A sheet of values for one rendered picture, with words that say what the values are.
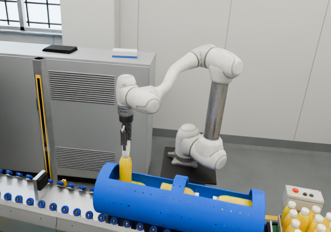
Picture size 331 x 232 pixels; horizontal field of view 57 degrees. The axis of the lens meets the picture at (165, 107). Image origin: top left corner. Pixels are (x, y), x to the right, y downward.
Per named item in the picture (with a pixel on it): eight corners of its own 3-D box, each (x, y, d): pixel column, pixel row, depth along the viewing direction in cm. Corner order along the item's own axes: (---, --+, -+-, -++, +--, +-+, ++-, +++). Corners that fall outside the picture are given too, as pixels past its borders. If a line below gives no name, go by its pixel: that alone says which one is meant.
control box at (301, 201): (281, 197, 190) (285, 183, 186) (316, 204, 186) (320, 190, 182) (283, 208, 181) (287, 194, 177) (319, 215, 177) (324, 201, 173)
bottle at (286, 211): (291, 237, 174) (298, 211, 167) (278, 233, 176) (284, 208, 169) (290, 228, 180) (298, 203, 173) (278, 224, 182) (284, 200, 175)
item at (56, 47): (49, 47, 330) (49, 43, 328) (79, 49, 328) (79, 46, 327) (40, 51, 309) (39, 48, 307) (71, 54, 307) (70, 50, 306)
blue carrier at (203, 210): (113, 189, 194) (112, 152, 182) (255, 218, 178) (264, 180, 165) (93, 223, 169) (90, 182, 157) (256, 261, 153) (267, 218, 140)
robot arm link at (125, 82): (112, 102, 160) (125, 110, 151) (111, 73, 154) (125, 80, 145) (129, 98, 166) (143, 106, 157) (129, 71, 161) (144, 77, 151)
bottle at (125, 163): (133, 183, 177) (134, 156, 170) (122, 187, 173) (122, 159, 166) (128, 177, 182) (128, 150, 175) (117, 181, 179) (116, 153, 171)
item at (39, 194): (45, 190, 195) (42, 169, 189) (50, 191, 194) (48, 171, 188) (35, 200, 186) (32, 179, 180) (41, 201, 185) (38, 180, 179)
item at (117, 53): (113, 55, 313) (113, 48, 310) (137, 56, 314) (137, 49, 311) (112, 58, 302) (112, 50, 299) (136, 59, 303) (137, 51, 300)
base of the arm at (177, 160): (169, 149, 229) (170, 143, 227) (199, 152, 226) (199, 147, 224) (165, 164, 213) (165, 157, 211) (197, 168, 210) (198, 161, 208)
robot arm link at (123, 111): (115, 106, 156) (115, 116, 158) (131, 108, 154) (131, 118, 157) (120, 100, 164) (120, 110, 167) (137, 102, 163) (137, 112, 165)
